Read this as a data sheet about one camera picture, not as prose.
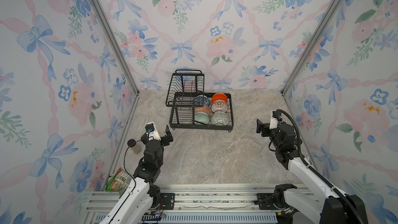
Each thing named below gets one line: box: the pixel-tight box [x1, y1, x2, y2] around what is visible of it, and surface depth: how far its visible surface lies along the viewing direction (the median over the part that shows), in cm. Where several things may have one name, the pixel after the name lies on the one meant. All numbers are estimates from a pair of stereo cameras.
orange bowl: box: [211, 92, 229, 104], surface depth 109 cm
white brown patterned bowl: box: [211, 99, 229, 113], surface depth 109 cm
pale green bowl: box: [194, 111, 210, 125], surface depth 100 cm
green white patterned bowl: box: [210, 110, 230, 126], surface depth 102 cm
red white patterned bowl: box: [194, 104, 210, 114], surface depth 106 cm
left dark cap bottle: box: [127, 138, 142, 155], surface depth 85 cm
